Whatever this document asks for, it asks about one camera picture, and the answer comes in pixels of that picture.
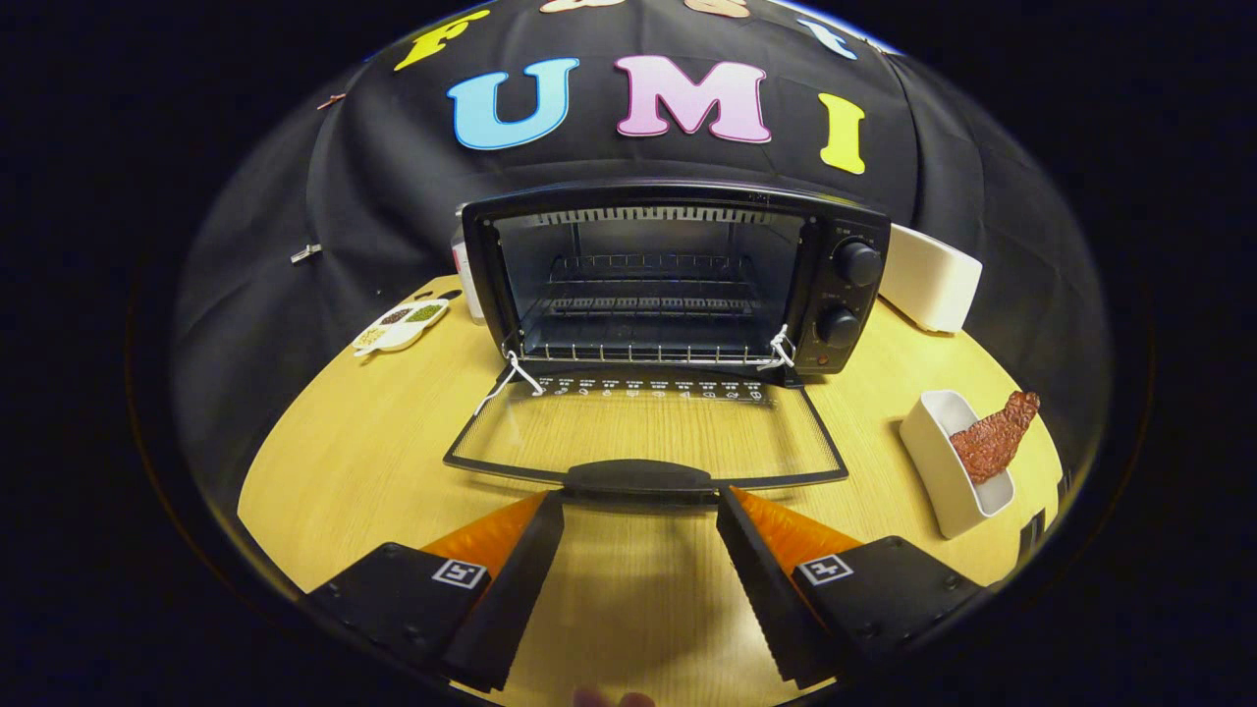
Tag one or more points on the white bread toaster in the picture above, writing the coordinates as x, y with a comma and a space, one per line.
928, 280

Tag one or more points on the small clear plastic bottle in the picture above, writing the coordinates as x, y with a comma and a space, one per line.
464, 275

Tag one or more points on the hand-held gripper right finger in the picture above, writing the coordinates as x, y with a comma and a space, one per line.
771, 609

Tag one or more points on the red-brown meat piece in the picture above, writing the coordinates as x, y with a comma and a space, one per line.
992, 437

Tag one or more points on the black toaster oven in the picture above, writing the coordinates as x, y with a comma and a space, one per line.
852, 263

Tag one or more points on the black backdrop cloth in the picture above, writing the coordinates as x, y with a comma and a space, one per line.
295, 196

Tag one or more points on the white rectangular dish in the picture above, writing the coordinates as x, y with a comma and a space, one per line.
933, 462

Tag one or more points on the white divided spice dish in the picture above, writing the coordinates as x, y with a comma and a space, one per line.
393, 336

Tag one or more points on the small silver clip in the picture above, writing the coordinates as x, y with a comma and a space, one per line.
305, 253

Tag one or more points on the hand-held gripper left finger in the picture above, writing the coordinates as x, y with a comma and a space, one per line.
511, 599

